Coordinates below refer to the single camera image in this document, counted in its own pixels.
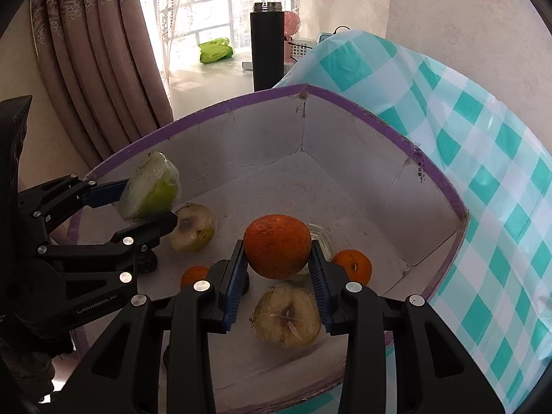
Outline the small orange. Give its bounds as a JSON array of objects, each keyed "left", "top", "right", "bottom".
[{"left": 180, "top": 266, "right": 210, "bottom": 287}]

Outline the plastic-wrapped brown apple half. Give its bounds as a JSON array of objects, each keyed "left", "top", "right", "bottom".
[{"left": 250, "top": 284, "right": 322, "bottom": 349}]

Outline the black thermos bottle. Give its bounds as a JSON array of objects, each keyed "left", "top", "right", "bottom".
[{"left": 250, "top": 2, "right": 286, "bottom": 92}]

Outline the dark shrivelled fruit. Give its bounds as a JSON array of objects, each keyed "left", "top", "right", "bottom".
[{"left": 138, "top": 248, "right": 158, "bottom": 273}]

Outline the pink desk fan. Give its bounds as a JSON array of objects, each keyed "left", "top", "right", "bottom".
[{"left": 283, "top": 12, "right": 301, "bottom": 38}]

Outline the green plastic packet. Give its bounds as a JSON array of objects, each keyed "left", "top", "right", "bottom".
[{"left": 198, "top": 37, "right": 236, "bottom": 65}]

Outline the plastic-wrapped pale apple half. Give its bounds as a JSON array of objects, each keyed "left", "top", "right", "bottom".
[{"left": 167, "top": 203, "right": 217, "bottom": 253}]

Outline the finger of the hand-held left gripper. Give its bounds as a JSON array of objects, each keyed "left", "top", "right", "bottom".
[
  {"left": 37, "top": 212, "right": 179, "bottom": 285},
  {"left": 17, "top": 174, "right": 131, "bottom": 236}
]

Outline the large orange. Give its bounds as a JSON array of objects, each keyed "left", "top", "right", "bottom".
[{"left": 243, "top": 214, "right": 312, "bottom": 280}]

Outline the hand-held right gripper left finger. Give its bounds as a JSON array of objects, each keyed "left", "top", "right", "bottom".
[{"left": 65, "top": 239, "right": 248, "bottom": 414}]

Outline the medium orange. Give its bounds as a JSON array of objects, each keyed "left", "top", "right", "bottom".
[{"left": 331, "top": 249, "right": 372, "bottom": 286}]

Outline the purple cardboard box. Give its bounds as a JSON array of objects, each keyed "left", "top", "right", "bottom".
[{"left": 67, "top": 84, "right": 470, "bottom": 412}]

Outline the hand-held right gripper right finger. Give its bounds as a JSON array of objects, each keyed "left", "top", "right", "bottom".
[{"left": 310, "top": 239, "right": 505, "bottom": 414}]

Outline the window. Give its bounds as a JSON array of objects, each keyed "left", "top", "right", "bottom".
[{"left": 185, "top": 0, "right": 303, "bottom": 52}]

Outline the brown patterned curtain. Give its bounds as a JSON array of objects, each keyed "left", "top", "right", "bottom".
[{"left": 26, "top": 0, "right": 174, "bottom": 169}]

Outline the green cabbage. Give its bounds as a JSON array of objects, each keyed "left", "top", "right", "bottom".
[{"left": 118, "top": 151, "right": 182, "bottom": 221}]

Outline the white perforated device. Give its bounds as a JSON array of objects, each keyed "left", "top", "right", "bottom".
[{"left": 286, "top": 37, "right": 318, "bottom": 65}]

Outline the green white checked tablecloth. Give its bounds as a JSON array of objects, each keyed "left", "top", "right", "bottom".
[{"left": 272, "top": 29, "right": 552, "bottom": 414}]

